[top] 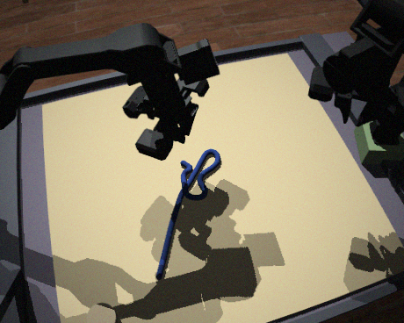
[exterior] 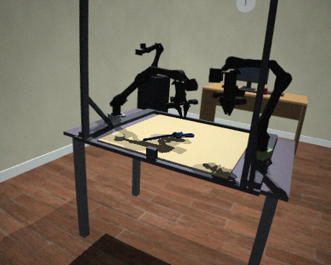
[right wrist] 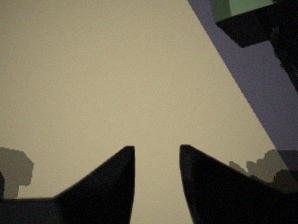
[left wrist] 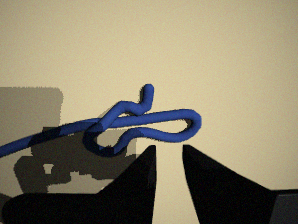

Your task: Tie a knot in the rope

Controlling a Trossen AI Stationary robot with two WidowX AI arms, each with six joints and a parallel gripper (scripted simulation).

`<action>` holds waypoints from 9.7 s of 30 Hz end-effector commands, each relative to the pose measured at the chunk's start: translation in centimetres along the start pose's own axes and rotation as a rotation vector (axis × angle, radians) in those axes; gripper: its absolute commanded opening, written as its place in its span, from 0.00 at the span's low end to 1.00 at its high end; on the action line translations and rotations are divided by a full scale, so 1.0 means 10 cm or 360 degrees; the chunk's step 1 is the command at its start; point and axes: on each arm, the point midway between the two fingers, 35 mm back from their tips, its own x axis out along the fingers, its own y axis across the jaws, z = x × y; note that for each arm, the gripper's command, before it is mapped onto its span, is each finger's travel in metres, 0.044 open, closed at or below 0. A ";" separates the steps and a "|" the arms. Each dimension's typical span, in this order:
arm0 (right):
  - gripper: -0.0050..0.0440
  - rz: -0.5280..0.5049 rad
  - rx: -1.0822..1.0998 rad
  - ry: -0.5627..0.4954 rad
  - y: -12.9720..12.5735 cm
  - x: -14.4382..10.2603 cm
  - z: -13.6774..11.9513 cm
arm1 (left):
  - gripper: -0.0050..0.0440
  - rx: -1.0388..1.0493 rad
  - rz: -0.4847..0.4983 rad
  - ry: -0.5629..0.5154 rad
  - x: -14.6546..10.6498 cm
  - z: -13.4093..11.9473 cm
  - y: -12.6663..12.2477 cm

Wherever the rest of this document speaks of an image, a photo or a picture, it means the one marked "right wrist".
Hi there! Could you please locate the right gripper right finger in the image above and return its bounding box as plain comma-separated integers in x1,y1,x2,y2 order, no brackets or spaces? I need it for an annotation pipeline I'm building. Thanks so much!
179,144,298,224

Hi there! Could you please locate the cream work mat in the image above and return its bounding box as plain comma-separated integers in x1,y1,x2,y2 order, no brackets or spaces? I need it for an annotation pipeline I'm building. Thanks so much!
0,0,298,224

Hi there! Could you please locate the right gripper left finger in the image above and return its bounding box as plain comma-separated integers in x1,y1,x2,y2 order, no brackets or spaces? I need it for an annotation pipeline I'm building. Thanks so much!
0,146,135,224

